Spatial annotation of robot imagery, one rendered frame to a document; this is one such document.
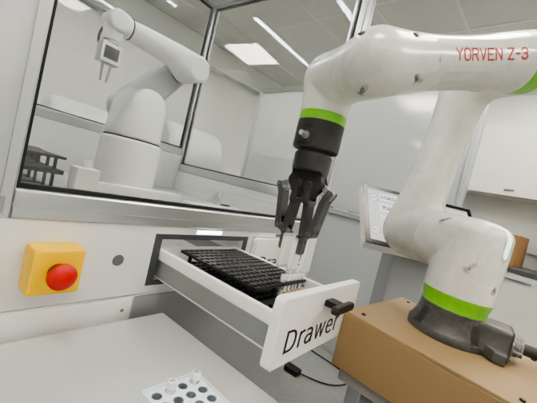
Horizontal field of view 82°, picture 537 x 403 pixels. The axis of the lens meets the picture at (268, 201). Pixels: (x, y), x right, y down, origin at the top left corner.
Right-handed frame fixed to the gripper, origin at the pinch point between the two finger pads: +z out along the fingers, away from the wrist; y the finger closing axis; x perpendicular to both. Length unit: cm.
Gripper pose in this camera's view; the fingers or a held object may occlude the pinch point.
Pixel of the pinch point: (290, 252)
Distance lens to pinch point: 63.7
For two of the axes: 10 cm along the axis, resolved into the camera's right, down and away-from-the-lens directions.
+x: 6.0, 1.1, 7.9
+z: -2.3, 9.7, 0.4
